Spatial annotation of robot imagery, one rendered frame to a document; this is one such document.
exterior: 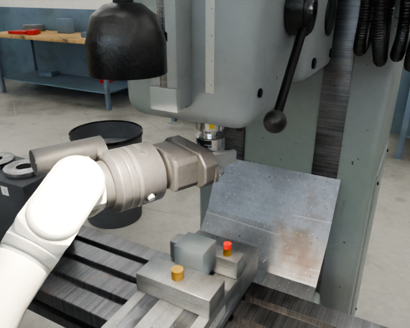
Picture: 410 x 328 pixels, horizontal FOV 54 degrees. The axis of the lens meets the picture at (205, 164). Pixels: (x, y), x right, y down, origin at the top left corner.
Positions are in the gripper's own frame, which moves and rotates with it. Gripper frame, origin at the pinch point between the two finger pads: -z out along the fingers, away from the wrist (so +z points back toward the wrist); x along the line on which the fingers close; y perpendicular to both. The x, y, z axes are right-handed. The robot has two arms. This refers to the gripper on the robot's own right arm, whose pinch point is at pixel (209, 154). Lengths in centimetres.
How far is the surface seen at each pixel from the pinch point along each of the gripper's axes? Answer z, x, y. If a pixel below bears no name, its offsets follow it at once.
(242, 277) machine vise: -7.0, -1.9, 27.0
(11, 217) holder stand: 25, 42, 23
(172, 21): 11.1, -6.7, -21.1
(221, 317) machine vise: 0.8, -5.2, 30.2
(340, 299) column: -43, -3, 51
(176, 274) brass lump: 7.3, -0.5, 20.5
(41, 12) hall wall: -163, 640, 9
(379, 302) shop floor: -132, 26, 122
